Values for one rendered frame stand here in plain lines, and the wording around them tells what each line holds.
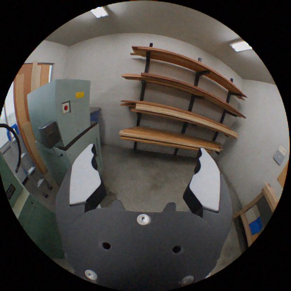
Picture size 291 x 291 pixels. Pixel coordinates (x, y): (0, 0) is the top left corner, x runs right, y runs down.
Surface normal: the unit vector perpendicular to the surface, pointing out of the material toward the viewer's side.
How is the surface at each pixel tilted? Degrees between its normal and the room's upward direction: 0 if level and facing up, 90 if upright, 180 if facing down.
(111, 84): 90
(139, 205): 0
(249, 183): 90
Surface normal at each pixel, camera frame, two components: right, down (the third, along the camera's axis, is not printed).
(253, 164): -0.99, -0.15
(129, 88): -0.04, 0.53
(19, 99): 0.99, 0.11
